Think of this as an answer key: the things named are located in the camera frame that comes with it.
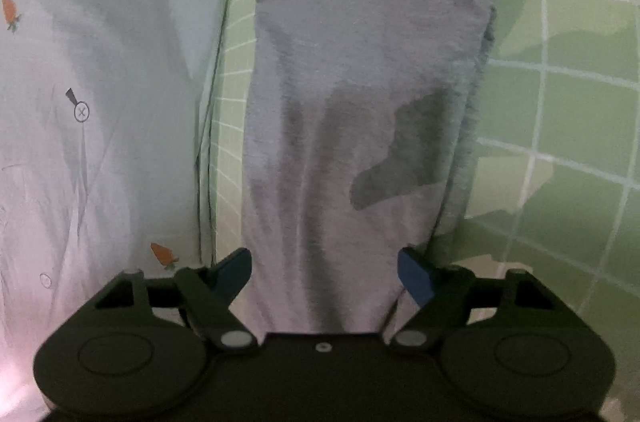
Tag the green checked bed sheet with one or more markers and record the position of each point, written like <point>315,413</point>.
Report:
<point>575,102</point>

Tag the grey pants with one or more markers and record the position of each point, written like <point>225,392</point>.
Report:
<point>350,77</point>

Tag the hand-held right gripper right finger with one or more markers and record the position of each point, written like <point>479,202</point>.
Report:
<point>415,276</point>

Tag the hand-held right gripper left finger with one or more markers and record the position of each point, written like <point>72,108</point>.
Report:
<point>235,271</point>

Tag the carrot print quilt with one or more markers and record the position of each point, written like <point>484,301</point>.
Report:
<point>100,162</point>

